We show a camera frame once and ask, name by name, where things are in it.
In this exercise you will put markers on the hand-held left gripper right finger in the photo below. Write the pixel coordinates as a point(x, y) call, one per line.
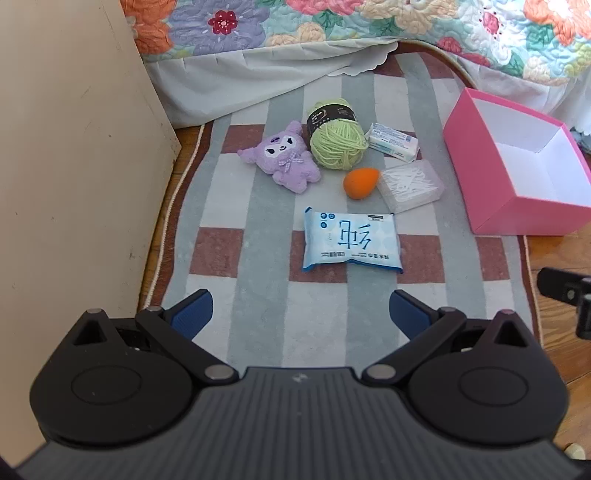
point(402, 314)

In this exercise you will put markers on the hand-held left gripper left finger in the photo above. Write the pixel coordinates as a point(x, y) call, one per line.
point(191, 311)

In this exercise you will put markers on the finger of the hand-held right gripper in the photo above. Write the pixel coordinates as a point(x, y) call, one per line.
point(561, 284)

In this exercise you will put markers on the pink cardboard box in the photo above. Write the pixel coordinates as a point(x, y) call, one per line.
point(471, 161)

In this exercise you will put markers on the purple plush toy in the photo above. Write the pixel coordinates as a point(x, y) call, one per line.
point(281, 157)

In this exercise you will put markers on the green yarn ball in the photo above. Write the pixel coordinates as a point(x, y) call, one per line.
point(337, 143)

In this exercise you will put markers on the checkered striped rug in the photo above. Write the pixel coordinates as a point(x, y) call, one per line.
point(268, 300)

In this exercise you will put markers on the blue tissue packet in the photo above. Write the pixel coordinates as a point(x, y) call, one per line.
point(351, 240)

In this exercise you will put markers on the clear cotton swab box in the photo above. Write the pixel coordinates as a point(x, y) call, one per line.
point(411, 184)

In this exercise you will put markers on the orange makeup sponge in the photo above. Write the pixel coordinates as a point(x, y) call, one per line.
point(360, 183)

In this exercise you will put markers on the white soap bar packet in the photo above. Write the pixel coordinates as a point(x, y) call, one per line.
point(392, 143)

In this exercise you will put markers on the floral quilted bedspread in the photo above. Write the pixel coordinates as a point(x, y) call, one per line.
point(323, 23)

